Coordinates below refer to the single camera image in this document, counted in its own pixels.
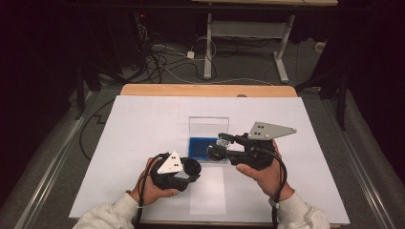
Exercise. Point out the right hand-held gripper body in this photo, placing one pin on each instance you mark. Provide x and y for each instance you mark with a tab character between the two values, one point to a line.
267	130

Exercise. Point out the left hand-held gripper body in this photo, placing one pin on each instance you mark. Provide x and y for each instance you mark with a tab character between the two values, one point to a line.
170	163

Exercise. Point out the white paper sheet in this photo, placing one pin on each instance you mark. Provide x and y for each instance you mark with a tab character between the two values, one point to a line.
208	197

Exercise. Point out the blue ink pad clear case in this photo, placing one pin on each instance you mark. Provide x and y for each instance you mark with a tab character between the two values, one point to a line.
199	148

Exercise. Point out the person's left hand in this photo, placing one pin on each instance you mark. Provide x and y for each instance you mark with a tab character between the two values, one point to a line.
148	192

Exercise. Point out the person's right hand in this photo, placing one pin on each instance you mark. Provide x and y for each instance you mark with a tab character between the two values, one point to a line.
267	181

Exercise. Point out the white table cover board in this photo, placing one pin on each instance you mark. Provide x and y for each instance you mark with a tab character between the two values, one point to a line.
143	127

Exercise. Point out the black metal stand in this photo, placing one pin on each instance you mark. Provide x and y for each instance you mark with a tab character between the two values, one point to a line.
79	95
341	101

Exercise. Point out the white power adapter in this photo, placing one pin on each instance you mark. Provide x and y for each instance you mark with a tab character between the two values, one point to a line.
190	54

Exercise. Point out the white power strip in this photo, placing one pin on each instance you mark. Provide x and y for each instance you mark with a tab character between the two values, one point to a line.
321	46

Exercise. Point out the metal floor rail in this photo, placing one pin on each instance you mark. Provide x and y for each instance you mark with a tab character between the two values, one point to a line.
52	171
359	165

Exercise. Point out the white metal desk frame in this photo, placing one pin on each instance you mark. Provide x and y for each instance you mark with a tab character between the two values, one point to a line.
248	29

